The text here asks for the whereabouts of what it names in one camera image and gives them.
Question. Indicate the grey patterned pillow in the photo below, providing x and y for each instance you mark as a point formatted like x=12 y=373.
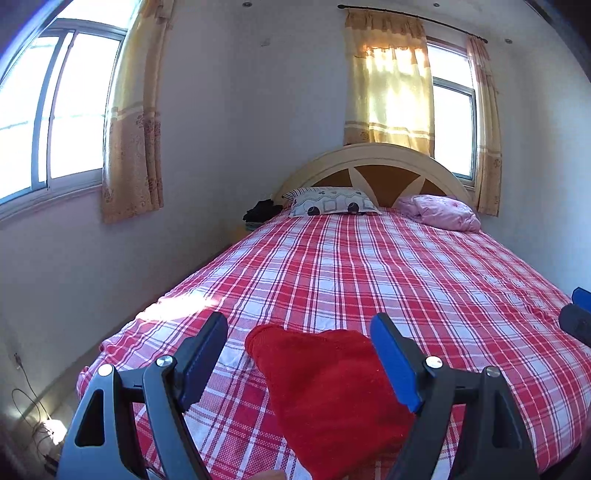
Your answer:
x=328 y=202

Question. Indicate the red plaid bed sheet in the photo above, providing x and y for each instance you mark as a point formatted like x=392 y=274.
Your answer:
x=369 y=267

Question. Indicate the small window behind bed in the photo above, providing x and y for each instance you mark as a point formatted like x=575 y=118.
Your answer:
x=455 y=115

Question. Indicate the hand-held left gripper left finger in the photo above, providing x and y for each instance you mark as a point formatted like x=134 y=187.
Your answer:
x=203 y=360

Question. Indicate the cream wooden headboard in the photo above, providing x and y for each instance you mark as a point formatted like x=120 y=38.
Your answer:
x=314 y=170

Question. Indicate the person's left hand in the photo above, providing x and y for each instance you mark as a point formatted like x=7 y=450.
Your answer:
x=268 y=475

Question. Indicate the yellow side window curtain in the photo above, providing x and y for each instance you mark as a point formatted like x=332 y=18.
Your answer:
x=134 y=138

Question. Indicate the pink pillow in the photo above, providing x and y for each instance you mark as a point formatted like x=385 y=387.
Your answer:
x=438 y=212

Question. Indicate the red knitted sweater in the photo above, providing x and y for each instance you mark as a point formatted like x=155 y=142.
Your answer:
x=332 y=397

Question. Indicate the large side window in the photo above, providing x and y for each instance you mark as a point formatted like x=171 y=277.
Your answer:
x=69 y=106

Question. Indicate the wide yellow curtain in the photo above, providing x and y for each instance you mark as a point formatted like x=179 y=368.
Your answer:
x=388 y=92

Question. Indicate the long black curtain rod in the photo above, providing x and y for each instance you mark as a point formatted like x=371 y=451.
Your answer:
x=443 y=24

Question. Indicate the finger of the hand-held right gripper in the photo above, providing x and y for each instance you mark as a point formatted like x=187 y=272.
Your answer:
x=582 y=295
x=577 y=323

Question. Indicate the dark clothes pile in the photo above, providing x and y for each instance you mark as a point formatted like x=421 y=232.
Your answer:
x=263 y=211

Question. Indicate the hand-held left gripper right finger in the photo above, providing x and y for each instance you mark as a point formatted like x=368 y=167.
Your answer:
x=395 y=364

